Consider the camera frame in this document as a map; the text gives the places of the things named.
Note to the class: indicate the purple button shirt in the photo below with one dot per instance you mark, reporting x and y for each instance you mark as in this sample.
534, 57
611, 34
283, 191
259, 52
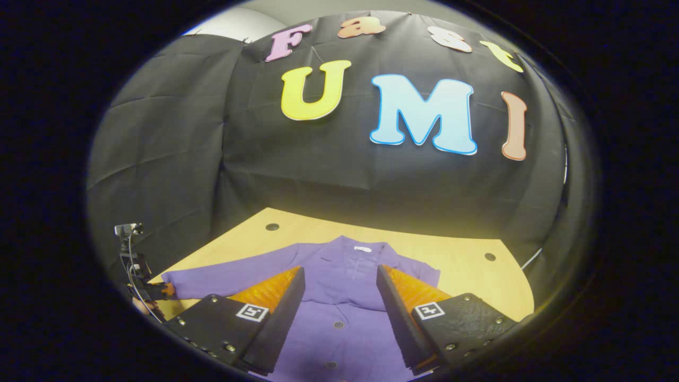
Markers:
339, 286

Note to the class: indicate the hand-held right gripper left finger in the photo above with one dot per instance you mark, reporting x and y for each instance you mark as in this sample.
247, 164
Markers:
278, 329

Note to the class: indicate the black backdrop cloth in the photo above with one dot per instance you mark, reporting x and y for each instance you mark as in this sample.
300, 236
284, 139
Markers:
345, 185

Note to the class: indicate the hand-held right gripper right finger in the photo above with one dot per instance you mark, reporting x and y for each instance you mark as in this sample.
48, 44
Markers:
400, 323

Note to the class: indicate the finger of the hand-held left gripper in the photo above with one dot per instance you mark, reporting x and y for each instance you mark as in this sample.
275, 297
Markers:
156, 291

